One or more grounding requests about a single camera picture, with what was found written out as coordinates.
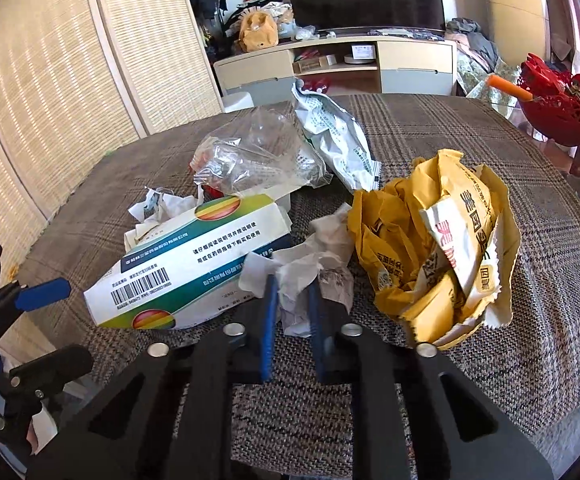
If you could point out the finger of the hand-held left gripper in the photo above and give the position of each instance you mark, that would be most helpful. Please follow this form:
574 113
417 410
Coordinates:
45 294
52 365

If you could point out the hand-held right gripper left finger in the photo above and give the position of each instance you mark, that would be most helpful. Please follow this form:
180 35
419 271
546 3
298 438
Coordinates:
269 330

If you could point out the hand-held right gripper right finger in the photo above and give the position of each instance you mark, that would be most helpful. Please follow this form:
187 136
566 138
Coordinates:
316 330

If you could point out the white tissue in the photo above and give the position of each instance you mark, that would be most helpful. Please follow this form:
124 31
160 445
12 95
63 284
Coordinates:
300 265

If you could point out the yellow paper bag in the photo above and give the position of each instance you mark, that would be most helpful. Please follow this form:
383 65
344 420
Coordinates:
405 240

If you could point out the white medicine box rainbow oval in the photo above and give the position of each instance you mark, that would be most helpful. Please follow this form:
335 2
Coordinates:
180 270

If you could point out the crumpled printed paper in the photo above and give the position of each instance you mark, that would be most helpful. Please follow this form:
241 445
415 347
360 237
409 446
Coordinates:
160 210

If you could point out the clear plastic bag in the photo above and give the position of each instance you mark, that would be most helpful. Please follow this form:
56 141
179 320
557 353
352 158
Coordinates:
255 155

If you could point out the white foil packet green print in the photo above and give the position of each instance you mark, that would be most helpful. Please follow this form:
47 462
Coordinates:
340 145

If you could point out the woven sliding door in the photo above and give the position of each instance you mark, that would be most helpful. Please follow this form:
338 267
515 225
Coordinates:
45 85
160 45

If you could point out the white stool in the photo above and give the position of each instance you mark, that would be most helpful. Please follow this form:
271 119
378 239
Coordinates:
237 102

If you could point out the red decorative item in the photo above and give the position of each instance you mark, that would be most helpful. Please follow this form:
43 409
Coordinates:
315 84

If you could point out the plaid tablecloth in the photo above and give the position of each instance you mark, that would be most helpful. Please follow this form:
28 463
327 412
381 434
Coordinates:
470 125

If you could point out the flat cardboard box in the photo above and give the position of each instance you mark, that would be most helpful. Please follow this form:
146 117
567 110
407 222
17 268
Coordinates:
315 65

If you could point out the white router box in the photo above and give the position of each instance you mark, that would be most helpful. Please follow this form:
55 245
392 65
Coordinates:
362 52

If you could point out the beige television cabinet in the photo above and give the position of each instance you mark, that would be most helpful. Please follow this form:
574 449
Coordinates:
415 55

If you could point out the floral cloth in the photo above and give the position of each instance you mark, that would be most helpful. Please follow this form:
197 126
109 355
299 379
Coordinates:
490 92

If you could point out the yellow plush toy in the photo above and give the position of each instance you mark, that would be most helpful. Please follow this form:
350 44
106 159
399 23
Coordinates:
257 30

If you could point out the pile of white plastic bags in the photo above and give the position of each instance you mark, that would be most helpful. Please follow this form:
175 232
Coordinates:
290 20

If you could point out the red plastic basket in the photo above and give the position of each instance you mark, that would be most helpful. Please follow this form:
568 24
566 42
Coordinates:
555 120

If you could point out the pile of grey clothes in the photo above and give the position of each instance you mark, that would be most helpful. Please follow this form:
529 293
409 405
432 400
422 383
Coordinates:
475 40

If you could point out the beige standing air conditioner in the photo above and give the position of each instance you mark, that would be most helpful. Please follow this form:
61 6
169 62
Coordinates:
515 15

